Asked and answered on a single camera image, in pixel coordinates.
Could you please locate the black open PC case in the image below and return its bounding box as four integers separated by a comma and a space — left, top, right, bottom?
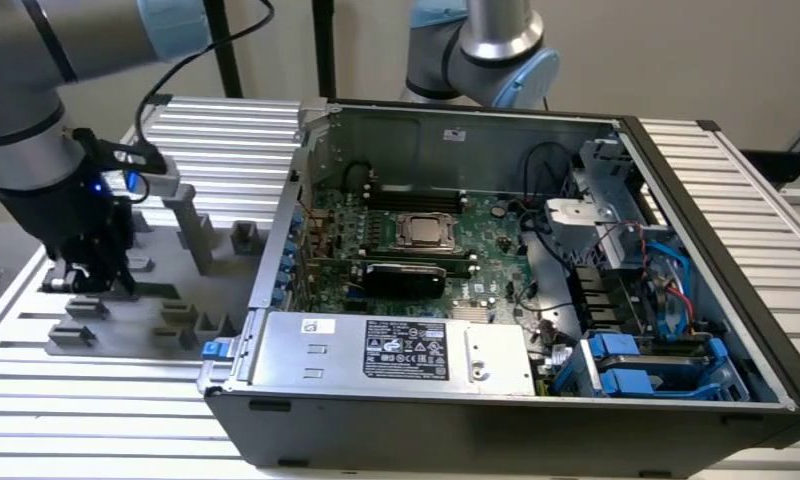
198, 97, 800, 474

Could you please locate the silver power supply unit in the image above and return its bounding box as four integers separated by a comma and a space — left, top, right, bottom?
236, 310, 536, 397

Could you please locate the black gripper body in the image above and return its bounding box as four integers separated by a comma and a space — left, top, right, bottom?
0, 172, 138, 295

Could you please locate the black looped wire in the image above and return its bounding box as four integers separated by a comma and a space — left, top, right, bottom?
520, 141, 576, 202

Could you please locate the blue plastic case latch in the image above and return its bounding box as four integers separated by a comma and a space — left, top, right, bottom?
198, 336, 236, 362

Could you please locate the green motherboard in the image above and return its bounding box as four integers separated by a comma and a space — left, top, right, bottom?
292, 185, 563, 332

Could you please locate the blue disk caddy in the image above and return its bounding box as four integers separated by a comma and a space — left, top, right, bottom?
551, 329, 754, 402

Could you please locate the black camera cable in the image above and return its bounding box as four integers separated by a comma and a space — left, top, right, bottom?
134, 0, 276, 202

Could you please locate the black vertical post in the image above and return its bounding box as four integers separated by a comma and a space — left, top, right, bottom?
201, 0, 245, 99
308, 0, 339, 99

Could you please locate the grey parts rack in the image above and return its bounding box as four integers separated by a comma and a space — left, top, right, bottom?
38, 182, 269, 359

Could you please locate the grey metal disk bay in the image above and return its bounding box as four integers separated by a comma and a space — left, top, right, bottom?
543, 137, 673, 270

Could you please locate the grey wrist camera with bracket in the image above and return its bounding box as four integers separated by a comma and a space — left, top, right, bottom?
70, 127, 182, 202

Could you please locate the silver chipset heatsink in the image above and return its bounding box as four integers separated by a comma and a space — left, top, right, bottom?
451, 304, 496, 324

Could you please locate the short black power wire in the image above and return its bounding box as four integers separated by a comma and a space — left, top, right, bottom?
343, 160, 376, 195

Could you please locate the red and black wire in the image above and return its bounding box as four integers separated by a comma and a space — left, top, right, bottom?
597, 221, 649, 262

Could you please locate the aluminium frame with black bracket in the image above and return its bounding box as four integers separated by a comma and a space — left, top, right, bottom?
738, 124, 800, 206

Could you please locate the installed green RAM stick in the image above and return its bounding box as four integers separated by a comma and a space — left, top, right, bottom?
357, 248, 476, 263

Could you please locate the red data wire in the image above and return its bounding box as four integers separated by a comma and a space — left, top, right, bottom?
664, 277, 700, 327

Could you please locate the black graphics card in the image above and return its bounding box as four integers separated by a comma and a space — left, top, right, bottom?
359, 260, 451, 301

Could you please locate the thin black wire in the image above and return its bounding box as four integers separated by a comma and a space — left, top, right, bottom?
513, 281, 543, 317

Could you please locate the CPU socket with CPU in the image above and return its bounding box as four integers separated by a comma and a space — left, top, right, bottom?
388, 211, 459, 250

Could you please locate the black fan shroud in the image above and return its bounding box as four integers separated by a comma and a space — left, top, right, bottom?
571, 263, 643, 332

